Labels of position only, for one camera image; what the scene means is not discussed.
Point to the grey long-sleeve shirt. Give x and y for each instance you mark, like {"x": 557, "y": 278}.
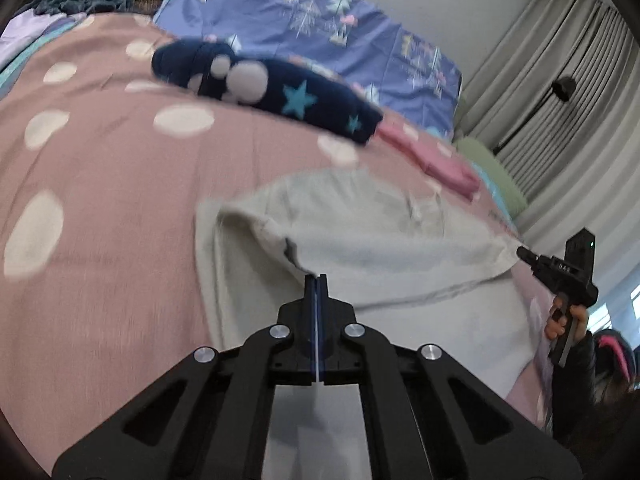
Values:
{"x": 375, "y": 250}

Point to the lavender garment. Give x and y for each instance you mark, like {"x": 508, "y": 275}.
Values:
{"x": 25, "y": 30}

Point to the black floor lamp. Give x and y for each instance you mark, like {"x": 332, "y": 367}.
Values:
{"x": 566, "y": 87}

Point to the pink folded garment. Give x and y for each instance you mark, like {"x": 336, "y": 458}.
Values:
{"x": 450, "y": 170}

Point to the person's black-sleeved right forearm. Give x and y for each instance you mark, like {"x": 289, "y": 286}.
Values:
{"x": 575, "y": 385}

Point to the blue tree-print sheet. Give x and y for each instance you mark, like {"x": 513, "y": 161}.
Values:
{"x": 310, "y": 15}

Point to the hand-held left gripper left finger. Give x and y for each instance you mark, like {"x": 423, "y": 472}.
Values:
{"x": 300, "y": 320}

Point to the person's head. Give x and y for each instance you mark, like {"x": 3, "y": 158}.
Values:
{"x": 615, "y": 410}

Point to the white pleated curtain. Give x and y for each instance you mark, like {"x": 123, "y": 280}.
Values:
{"x": 575, "y": 185}

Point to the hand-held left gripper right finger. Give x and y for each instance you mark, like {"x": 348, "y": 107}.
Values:
{"x": 335, "y": 320}

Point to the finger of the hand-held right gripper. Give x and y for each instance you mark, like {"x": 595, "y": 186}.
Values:
{"x": 532, "y": 260}

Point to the light blue quilt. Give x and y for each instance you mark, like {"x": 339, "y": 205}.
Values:
{"x": 495, "y": 206}

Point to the dark teal fleece blanket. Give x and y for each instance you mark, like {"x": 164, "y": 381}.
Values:
{"x": 80, "y": 0}

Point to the green pillow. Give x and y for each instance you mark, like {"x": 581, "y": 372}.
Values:
{"x": 492, "y": 175}

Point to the person's right hand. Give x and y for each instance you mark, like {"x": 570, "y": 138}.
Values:
{"x": 580, "y": 317}

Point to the navy star-print fleece garment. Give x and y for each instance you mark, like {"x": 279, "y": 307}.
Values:
{"x": 320, "y": 105}

